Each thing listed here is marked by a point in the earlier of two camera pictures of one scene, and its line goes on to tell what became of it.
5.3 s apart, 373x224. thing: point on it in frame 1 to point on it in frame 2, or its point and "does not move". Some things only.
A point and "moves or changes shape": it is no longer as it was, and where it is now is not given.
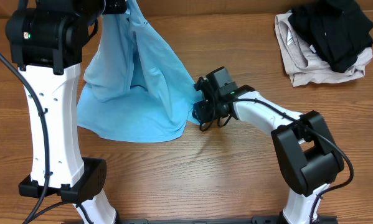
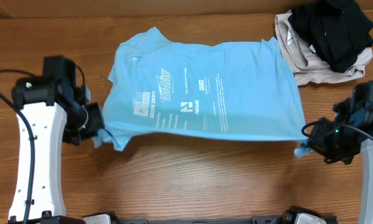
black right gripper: (202, 98) to (316, 135)
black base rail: (243, 220) does not move
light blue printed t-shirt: (135, 88) moves or changes shape
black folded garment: (337, 30) does not move
